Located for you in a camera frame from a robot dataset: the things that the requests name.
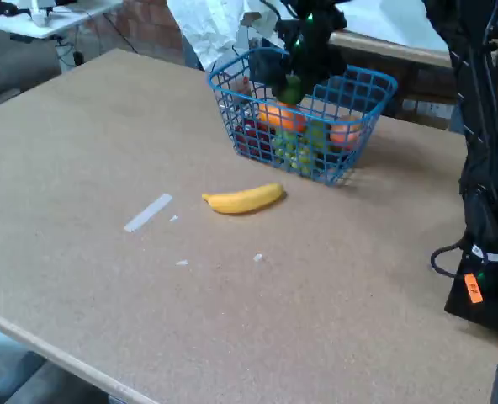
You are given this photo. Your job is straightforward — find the round green toy fruit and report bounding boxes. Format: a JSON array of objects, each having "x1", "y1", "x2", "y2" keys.
[{"x1": 276, "y1": 73, "x2": 307, "y2": 106}]

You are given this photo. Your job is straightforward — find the orange pink toy fruit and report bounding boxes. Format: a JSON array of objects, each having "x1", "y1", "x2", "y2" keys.
[{"x1": 329, "y1": 114, "x2": 366, "y2": 148}]

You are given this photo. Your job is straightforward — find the pale green toy fruit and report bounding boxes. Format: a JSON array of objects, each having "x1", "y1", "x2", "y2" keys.
[{"x1": 305, "y1": 120, "x2": 332, "y2": 152}]

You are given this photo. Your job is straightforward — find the dark red toy fruit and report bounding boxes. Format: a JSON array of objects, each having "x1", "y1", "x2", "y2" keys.
[{"x1": 234, "y1": 120, "x2": 275, "y2": 160}]

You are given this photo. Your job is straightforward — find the toy orange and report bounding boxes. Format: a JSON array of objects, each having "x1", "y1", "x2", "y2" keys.
[{"x1": 257, "y1": 102, "x2": 308, "y2": 134}]

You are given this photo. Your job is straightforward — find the wooden workbench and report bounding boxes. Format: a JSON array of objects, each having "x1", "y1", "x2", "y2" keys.
[{"x1": 328, "y1": 31, "x2": 454, "y2": 68}]

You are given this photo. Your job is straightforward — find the white plastic sheet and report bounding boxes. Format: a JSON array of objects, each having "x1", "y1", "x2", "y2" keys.
[{"x1": 167, "y1": 0, "x2": 452, "y2": 71}]

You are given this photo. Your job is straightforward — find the green toy grapes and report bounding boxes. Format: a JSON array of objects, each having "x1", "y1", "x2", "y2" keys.
[{"x1": 272, "y1": 130, "x2": 317, "y2": 176}]

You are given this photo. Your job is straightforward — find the yellow toy banana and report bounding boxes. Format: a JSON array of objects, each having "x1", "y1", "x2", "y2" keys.
[{"x1": 201, "y1": 183, "x2": 286, "y2": 215}]

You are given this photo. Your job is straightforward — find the long white tape strip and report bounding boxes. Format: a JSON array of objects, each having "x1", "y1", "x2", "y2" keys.
[{"x1": 124, "y1": 193, "x2": 173, "y2": 234}]

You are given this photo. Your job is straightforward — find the white desk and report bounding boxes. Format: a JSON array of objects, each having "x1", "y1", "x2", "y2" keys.
[{"x1": 0, "y1": 0, "x2": 124, "y2": 41}]

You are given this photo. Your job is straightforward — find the white device on desk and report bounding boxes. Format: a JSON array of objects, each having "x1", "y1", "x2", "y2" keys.
[{"x1": 29, "y1": 0, "x2": 59, "y2": 27}]

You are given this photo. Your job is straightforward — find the orange label tag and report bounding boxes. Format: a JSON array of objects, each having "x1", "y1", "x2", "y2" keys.
[{"x1": 463, "y1": 272, "x2": 485, "y2": 305}]

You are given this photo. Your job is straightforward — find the looped black camera cable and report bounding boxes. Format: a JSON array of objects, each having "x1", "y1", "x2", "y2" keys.
[{"x1": 259, "y1": 0, "x2": 283, "y2": 24}]

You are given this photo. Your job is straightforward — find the blue wire basket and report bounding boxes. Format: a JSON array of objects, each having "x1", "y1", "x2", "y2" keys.
[{"x1": 208, "y1": 46, "x2": 400, "y2": 187}]

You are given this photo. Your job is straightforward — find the black base cable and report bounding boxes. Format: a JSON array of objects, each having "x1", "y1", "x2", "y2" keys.
[{"x1": 430, "y1": 242, "x2": 464, "y2": 279}]

